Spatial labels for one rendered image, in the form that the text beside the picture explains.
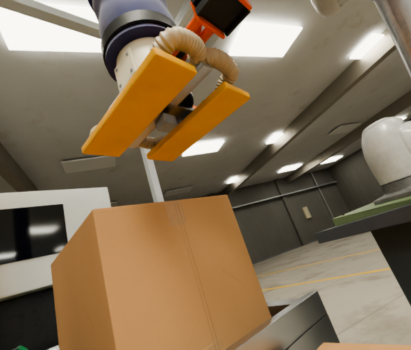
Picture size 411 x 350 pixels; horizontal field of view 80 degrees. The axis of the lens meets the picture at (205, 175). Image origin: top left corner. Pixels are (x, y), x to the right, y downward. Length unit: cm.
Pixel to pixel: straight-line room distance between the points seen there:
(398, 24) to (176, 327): 109
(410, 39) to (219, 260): 91
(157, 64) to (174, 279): 44
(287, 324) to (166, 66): 62
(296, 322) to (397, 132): 69
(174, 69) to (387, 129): 77
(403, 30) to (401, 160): 42
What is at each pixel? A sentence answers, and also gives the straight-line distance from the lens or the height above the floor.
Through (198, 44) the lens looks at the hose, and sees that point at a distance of 55.
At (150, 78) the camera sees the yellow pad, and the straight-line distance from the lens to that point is 49.
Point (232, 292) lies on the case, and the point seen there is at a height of 69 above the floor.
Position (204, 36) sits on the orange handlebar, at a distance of 63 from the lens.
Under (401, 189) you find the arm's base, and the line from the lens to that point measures 103.
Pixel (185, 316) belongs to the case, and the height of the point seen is 69.
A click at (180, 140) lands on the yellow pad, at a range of 71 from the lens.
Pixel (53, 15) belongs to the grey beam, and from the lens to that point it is 301.
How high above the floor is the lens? 78
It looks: 19 degrees up
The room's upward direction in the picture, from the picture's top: 19 degrees counter-clockwise
